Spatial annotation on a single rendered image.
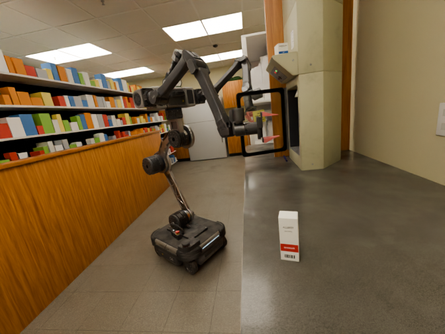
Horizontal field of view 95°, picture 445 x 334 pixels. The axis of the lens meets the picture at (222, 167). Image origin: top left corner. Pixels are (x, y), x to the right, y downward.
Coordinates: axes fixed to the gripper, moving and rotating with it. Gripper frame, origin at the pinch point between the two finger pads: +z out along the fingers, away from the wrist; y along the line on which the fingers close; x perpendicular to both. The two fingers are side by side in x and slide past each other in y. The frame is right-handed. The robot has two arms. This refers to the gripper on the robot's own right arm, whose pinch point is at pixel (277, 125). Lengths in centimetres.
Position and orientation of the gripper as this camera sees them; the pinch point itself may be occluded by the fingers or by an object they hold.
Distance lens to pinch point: 99.3
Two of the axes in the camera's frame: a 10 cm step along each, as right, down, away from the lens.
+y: -1.3, -9.6, -2.5
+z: 9.9, -0.9, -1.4
